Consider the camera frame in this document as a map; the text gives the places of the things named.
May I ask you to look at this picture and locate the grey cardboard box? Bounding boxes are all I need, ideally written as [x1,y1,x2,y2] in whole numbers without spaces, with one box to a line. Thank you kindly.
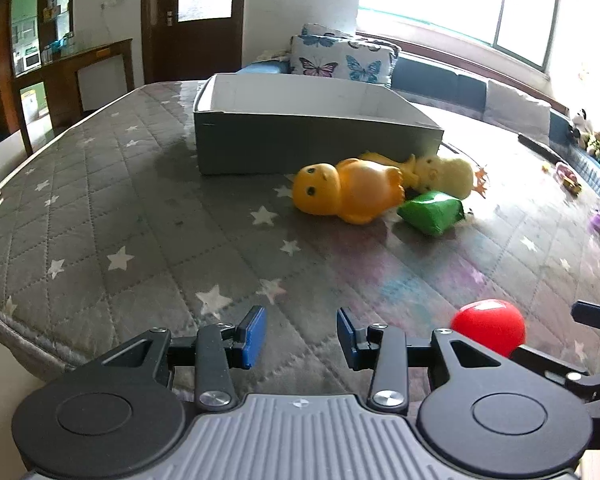
[193,74,445,176]

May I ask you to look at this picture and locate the butterfly print pillow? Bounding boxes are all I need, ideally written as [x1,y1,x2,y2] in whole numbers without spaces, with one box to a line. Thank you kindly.
[289,34,401,87]
[300,22,362,43]

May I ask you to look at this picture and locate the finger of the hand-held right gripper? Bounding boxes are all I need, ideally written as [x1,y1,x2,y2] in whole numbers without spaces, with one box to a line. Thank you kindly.
[510,344,600,402]
[571,301,600,334]

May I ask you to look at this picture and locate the small orange rubber toy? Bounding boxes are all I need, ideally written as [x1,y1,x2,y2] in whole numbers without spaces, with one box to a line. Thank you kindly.
[357,151,417,176]

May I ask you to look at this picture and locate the blue pillow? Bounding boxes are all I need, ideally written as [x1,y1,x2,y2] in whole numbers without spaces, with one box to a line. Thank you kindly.
[240,60,291,77]

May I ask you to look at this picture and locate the wooden shelf cabinet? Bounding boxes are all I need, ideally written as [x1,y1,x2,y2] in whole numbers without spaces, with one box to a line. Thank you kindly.
[0,0,76,156]

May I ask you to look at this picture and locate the red ball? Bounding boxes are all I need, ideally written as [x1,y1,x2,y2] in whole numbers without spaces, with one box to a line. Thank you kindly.
[451,299,527,358]

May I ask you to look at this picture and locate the light grey cushion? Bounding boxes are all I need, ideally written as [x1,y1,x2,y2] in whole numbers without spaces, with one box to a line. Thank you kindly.
[485,79,552,137]

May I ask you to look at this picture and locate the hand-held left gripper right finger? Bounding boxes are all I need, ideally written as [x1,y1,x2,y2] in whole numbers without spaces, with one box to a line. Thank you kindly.
[336,306,511,415]

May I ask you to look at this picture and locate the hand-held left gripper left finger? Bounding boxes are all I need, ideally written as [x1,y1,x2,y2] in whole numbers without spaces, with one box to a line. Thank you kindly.
[100,305,267,411]

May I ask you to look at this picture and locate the black and white plush toy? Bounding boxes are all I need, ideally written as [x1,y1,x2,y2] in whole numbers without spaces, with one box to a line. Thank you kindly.
[571,109,591,147]

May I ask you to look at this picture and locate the yellow plush duck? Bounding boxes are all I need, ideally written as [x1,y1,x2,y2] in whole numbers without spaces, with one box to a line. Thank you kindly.
[411,154,488,200]

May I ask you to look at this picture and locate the grey star quilted mattress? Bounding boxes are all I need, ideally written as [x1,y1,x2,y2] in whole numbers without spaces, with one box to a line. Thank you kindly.
[0,79,600,403]

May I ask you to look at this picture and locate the green packet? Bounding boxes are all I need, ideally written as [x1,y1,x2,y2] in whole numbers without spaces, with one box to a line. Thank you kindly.
[397,190,467,237]

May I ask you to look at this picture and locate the small toy cars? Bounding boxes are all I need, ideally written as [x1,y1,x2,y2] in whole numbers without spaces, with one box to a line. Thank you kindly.
[555,161,584,194]

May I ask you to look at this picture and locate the brown wooden door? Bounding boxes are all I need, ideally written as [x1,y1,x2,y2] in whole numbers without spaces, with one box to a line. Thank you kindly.
[141,0,248,86]

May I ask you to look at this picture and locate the orange rubber duck toy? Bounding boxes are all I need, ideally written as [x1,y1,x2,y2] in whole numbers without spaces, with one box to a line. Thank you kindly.
[292,158,406,226]

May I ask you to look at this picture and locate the dark blue bench cushion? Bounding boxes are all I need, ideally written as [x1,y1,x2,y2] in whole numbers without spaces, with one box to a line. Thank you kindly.
[390,52,571,133]

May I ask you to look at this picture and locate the brown wooden desk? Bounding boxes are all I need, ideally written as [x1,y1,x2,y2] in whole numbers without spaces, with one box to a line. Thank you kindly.
[44,39,136,130]

